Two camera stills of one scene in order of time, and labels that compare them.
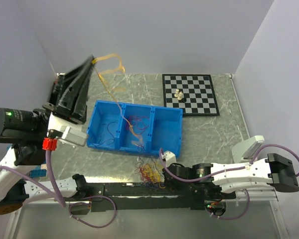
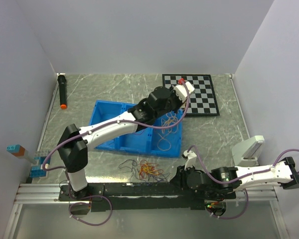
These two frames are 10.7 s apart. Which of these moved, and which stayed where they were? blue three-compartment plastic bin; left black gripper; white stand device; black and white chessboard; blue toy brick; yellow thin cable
Moved: yellow thin cable; left black gripper
Stayed: black and white chessboard; blue three-compartment plastic bin; blue toy brick; white stand device
